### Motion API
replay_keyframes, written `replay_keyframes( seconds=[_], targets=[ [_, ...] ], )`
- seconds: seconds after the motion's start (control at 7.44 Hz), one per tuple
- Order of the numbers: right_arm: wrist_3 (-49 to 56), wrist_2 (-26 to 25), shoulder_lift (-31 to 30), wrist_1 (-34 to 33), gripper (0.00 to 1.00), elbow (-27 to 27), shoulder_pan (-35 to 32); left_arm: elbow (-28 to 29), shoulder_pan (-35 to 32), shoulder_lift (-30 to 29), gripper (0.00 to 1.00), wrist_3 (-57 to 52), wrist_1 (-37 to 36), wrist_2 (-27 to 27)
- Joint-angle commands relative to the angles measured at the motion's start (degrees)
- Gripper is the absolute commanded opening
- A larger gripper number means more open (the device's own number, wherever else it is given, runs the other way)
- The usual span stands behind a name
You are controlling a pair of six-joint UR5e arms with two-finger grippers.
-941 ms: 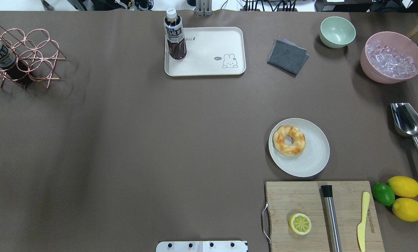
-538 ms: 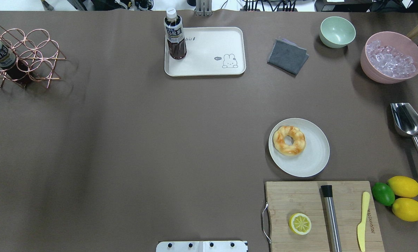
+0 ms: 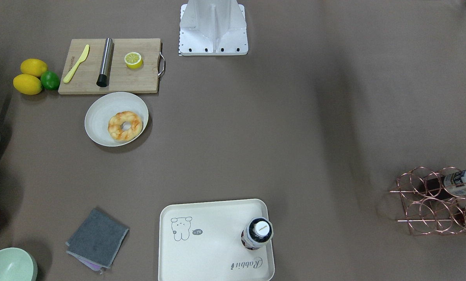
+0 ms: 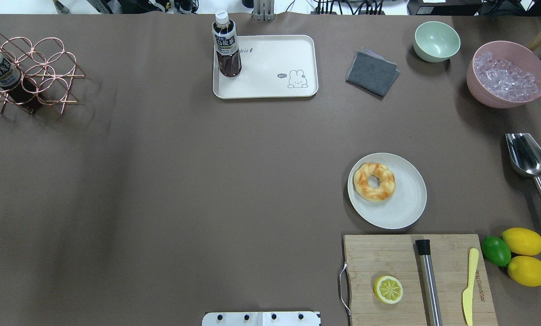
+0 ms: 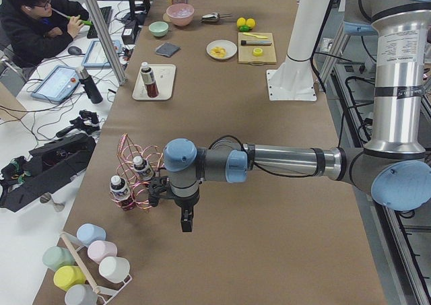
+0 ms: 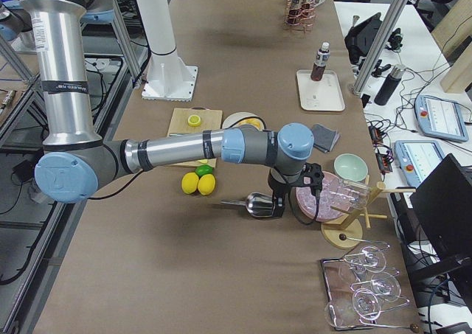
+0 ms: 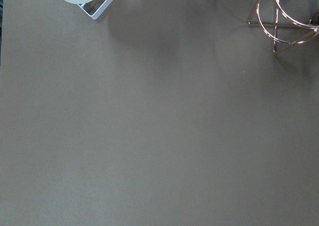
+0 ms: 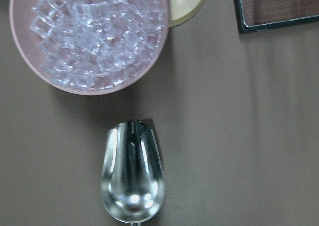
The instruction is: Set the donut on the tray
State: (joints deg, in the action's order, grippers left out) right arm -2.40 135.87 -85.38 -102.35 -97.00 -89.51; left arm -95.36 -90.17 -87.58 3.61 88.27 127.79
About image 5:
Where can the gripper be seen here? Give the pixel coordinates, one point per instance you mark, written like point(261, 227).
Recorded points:
point(184, 204)

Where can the white plate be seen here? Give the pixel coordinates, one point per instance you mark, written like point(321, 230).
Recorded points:
point(230, 47)

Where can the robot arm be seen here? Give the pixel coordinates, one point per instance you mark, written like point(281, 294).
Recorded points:
point(390, 167)

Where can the cream rabbit tray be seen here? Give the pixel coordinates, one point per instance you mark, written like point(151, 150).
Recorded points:
point(164, 75)

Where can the dark drink bottle on tray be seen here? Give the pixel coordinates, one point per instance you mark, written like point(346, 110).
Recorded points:
point(149, 80)

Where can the twisted glazed donut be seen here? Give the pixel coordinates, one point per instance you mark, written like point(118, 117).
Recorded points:
point(218, 52)

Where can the bottle in rack upper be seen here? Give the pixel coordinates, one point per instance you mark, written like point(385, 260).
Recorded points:
point(143, 169)

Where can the bottle in rack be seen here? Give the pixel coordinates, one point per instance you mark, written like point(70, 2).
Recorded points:
point(121, 193)
point(143, 169)

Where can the bottle in rack lower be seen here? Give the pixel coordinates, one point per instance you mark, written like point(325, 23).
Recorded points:
point(121, 193)

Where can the white cup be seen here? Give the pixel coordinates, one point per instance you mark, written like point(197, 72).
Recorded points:
point(115, 269)

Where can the pink cup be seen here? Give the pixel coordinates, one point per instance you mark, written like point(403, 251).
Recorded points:
point(100, 249)

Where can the blue cup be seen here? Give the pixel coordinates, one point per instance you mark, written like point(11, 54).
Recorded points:
point(89, 233)

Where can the white cup rack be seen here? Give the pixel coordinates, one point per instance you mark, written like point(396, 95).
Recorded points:
point(106, 290)

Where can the grey cup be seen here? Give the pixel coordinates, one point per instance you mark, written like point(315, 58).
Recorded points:
point(80, 294)

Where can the yellow cup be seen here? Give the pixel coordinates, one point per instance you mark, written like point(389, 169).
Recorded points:
point(68, 276)

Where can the mint cup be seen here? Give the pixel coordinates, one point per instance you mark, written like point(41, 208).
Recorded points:
point(56, 257)

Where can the black equipment case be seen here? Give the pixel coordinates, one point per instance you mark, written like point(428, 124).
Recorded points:
point(50, 168)

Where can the black thermos bottle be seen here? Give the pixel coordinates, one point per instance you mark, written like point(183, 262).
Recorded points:
point(89, 85)

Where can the grey folded cloth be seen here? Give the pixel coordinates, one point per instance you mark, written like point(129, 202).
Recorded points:
point(167, 49)

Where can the wooden cutting board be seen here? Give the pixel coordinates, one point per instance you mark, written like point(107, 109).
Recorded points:
point(245, 53)

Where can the half lemon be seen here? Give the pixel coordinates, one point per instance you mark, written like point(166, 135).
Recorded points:
point(258, 52)

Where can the steel cylinder black cap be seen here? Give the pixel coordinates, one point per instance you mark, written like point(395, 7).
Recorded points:
point(256, 43)

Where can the teach pendant far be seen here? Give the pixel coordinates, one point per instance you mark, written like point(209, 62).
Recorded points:
point(95, 57)

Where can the teach pendant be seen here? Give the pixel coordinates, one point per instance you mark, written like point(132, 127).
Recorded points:
point(95, 57)
point(58, 85)

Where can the teach pendant near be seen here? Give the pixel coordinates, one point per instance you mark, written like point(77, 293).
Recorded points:
point(58, 85)

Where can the mint green bowl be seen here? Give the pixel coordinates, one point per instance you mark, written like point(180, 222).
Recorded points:
point(158, 29)

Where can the yellow plastic knife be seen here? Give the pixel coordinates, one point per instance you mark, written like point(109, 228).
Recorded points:
point(254, 35)

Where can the green lime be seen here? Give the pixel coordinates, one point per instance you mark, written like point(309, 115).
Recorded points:
point(244, 28)

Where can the metal ice scoop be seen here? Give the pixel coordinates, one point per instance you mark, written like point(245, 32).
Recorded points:
point(214, 17)

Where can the yellow lemon upper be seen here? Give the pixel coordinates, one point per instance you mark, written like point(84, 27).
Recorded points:
point(240, 22)

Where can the yellow lemon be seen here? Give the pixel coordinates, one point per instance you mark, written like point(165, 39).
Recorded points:
point(251, 23)
point(240, 22)

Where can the pink bowl with ice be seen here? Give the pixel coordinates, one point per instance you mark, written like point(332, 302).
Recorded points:
point(180, 14)

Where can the computer mouse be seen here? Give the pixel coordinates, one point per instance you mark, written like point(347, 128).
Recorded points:
point(74, 50)

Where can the yellow lemon lower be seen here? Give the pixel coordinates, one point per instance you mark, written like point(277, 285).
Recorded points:
point(251, 23)

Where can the seated person in black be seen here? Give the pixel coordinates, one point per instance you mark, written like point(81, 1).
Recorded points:
point(40, 29)

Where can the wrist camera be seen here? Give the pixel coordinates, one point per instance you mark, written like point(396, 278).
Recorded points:
point(159, 188)

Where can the copper wire bottle rack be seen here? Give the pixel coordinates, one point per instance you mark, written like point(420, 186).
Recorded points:
point(126, 151)

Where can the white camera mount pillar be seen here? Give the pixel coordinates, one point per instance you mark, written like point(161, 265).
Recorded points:
point(293, 80)

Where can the aluminium frame post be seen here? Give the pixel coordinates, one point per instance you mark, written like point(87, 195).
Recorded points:
point(105, 39)

